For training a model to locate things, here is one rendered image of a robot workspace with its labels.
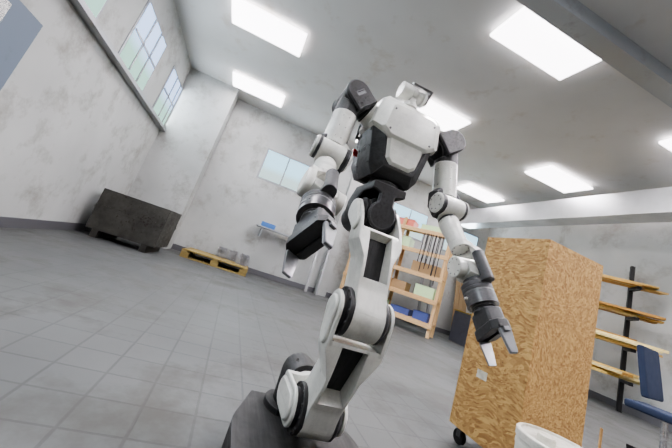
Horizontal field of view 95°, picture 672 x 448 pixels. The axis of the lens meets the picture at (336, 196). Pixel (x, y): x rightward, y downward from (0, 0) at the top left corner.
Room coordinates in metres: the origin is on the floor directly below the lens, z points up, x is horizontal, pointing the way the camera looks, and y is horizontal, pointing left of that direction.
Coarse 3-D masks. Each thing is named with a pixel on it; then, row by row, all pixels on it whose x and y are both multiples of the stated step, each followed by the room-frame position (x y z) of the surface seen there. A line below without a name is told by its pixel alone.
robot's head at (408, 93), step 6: (402, 84) 1.06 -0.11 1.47; (408, 84) 1.04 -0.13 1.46; (402, 90) 1.04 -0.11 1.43; (408, 90) 1.04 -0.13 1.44; (414, 90) 1.05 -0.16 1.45; (396, 96) 1.09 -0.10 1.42; (402, 96) 1.06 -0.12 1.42; (408, 96) 1.06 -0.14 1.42; (414, 96) 1.06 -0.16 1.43; (420, 96) 1.06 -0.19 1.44; (426, 96) 1.06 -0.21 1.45; (408, 102) 1.05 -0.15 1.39; (414, 102) 1.06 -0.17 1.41; (420, 102) 1.08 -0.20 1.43
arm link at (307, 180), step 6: (312, 168) 0.78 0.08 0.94; (318, 168) 0.80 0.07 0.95; (324, 168) 0.83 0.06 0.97; (306, 174) 0.77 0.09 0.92; (312, 174) 0.75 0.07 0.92; (318, 174) 0.81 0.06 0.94; (324, 174) 0.83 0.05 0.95; (300, 180) 0.82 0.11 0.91; (306, 180) 0.74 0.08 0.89; (312, 180) 0.74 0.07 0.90; (324, 180) 0.84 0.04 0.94; (300, 186) 0.75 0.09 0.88; (306, 186) 0.74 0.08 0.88; (300, 192) 0.75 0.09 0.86
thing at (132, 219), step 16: (112, 192) 5.16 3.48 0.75; (96, 208) 5.14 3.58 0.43; (112, 208) 5.18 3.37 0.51; (128, 208) 5.23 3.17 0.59; (144, 208) 5.27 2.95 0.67; (160, 208) 5.32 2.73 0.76; (96, 224) 5.16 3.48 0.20; (112, 224) 5.21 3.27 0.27; (128, 224) 5.25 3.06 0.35; (144, 224) 5.29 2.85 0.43; (160, 224) 5.33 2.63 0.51; (176, 224) 6.11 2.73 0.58; (144, 240) 5.31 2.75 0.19; (160, 240) 5.54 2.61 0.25
